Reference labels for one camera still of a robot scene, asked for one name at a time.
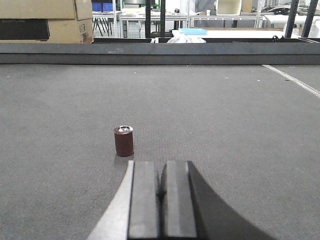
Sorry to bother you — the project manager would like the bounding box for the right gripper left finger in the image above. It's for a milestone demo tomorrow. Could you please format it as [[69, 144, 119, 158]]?
[[87, 160, 160, 240]]

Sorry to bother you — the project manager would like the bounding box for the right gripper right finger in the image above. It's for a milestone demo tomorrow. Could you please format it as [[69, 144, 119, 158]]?
[[161, 161, 272, 240]]

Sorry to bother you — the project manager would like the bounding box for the brown cylindrical capacitor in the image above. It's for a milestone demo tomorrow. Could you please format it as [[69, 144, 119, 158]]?
[[113, 125, 134, 157]]

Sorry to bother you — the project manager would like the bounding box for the dark grey table mat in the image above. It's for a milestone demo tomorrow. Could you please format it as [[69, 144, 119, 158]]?
[[0, 65, 320, 240]]

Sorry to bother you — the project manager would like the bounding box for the dark raised table ledge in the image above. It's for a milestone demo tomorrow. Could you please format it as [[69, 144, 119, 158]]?
[[0, 42, 320, 65]]

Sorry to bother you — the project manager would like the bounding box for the crumpled plastic bag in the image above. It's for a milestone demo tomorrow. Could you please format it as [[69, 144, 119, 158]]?
[[167, 34, 206, 44]]

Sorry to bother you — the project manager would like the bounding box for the light blue tray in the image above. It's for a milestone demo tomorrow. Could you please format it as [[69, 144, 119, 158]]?
[[179, 28, 208, 36]]

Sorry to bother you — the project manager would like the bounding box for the white background workbench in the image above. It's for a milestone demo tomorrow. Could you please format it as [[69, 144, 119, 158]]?
[[119, 13, 267, 39]]

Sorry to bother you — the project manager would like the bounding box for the large cardboard box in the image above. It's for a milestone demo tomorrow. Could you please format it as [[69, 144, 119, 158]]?
[[0, 0, 94, 44]]

